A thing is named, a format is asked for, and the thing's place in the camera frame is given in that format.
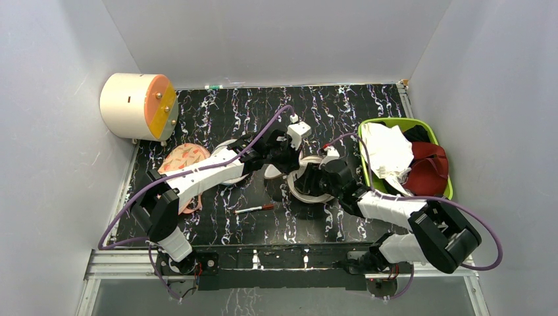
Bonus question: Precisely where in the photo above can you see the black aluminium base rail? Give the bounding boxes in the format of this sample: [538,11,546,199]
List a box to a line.
[85,244,437,302]

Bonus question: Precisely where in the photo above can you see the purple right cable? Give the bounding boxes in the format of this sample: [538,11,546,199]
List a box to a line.
[324,132,504,302]

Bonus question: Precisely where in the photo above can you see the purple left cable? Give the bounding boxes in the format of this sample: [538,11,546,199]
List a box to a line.
[97,105,295,302]

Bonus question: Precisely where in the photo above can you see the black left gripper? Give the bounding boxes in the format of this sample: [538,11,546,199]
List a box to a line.
[265,138,303,177]

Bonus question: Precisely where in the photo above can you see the red capped marker pen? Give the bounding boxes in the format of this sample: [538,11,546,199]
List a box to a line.
[234,204,274,215]

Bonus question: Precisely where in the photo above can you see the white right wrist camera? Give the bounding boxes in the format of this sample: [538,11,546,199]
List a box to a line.
[320,145,340,166]

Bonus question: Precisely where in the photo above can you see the black garment in basket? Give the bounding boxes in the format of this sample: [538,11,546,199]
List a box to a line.
[403,125,432,143]

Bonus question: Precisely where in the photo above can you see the white bra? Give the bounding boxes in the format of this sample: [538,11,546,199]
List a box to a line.
[361,122,414,196]

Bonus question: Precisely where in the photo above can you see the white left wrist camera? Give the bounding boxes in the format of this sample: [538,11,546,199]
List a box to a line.
[287,114,311,150]

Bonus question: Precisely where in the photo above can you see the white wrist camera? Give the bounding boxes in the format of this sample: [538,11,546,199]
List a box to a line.
[320,145,340,166]
[287,114,311,150]

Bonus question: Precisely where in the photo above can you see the cream drum with orange lid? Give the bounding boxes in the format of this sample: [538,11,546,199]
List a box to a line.
[99,73,179,146]

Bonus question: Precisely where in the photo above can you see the purple cable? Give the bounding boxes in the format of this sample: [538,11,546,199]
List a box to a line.
[97,105,295,302]
[324,132,504,302]

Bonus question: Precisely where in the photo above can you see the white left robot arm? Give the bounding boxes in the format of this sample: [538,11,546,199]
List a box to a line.
[130,122,311,275]

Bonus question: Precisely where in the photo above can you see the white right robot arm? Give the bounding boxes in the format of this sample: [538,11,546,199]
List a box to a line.
[288,159,482,274]

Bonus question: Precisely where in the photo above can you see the green white tape strip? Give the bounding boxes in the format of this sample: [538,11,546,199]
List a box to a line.
[205,85,224,90]

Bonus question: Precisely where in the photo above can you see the maroon bra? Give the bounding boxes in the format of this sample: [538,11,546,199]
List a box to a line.
[403,142,449,196]

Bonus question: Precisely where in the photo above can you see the pink floral laundry bag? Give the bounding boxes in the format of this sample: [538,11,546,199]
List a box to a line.
[158,143,211,215]

